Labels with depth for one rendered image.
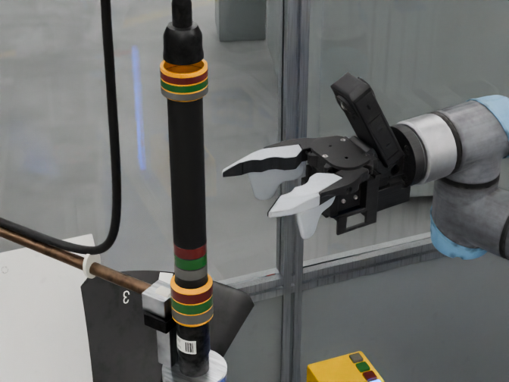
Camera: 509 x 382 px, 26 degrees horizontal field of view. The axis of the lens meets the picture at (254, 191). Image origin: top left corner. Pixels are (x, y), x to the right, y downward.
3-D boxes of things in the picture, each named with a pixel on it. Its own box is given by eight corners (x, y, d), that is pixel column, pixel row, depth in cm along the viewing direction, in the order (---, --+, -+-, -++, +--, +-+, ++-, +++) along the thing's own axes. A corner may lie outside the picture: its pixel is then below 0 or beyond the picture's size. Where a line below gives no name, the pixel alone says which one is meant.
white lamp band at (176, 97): (151, 93, 101) (151, 86, 101) (179, 76, 104) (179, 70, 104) (189, 105, 99) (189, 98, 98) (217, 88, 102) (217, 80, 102)
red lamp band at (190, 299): (161, 295, 113) (161, 286, 112) (187, 274, 116) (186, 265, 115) (196, 309, 111) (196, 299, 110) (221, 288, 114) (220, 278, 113)
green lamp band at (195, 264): (167, 264, 111) (167, 253, 110) (186, 248, 113) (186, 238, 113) (194, 274, 109) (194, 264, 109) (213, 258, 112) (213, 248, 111)
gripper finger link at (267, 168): (223, 211, 120) (306, 205, 121) (222, 164, 117) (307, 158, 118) (219, 197, 122) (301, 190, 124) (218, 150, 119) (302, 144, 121)
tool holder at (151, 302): (133, 376, 119) (129, 302, 114) (173, 341, 124) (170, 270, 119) (201, 407, 115) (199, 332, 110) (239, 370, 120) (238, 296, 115)
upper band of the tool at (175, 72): (151, 96, 101) (150, 67, 100) (179, 79, 104) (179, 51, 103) (189, 108, 99) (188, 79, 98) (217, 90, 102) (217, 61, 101)
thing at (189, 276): (167, 274, 111) (167, 264, 111) (187, 258, 114) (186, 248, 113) (195, 285, 110) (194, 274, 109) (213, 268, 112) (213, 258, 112)
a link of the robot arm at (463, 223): (493, 282, 130) (504, 202, 124) (414, 246, 136) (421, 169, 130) (527, 255, 135) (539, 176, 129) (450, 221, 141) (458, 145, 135)
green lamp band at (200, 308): (162, 305, 113) (161, 296, 113) (187, 285, 116) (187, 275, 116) (197, 320, 111) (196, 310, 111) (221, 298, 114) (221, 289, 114)
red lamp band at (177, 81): (150, 77, 100) (150, 70, 100) (179, 61, 103) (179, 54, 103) (189, 89, 98) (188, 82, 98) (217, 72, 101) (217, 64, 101)
